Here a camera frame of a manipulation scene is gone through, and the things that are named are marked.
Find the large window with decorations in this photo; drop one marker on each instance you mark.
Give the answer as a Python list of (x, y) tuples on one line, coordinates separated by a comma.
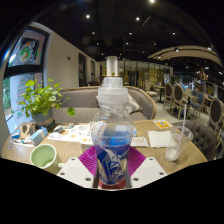
[(23, 66)]

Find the white round column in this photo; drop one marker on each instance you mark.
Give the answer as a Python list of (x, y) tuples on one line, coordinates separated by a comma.
[(112, 66)]

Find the blue and white flat box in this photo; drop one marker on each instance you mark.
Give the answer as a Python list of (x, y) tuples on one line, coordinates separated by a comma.
[(15, 134)]

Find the dark grey tufted armchair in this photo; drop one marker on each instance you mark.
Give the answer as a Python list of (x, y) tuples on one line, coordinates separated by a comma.
[(200, 136)]

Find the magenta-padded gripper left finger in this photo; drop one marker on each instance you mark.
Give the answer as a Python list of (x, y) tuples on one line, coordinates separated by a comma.
[(76, 170)]

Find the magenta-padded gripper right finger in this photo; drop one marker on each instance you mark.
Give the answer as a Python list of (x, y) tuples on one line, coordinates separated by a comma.
[(148, 170)]

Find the clear blue-labelled water bottle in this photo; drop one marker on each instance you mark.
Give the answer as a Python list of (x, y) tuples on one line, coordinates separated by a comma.
[(112, 140)]

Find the potted green leafy plant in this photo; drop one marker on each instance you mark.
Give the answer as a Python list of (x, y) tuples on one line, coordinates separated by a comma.
[(41, 98)]

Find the white paper napkin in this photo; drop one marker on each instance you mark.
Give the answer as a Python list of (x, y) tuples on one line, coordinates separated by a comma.
[(159, 138)]

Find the light green ceramic mug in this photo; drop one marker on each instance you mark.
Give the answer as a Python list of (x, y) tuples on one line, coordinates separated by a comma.
[(43, 156)]

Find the printed paper leaflet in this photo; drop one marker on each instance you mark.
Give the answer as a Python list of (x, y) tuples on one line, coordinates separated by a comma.
[(71, 133)]

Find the grey upholstered curved sofa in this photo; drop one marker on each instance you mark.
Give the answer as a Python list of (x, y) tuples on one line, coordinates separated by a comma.
[(80, 100)]

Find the group of dining chairs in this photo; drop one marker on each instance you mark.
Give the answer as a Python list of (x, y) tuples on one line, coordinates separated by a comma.
[(178, 95)]

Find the small light blue packet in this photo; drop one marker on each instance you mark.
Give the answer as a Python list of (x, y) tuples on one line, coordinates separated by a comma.
[(39, 136)]

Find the group of ceiling spotlights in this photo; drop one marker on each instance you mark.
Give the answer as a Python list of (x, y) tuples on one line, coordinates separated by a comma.
[(87, 16)]

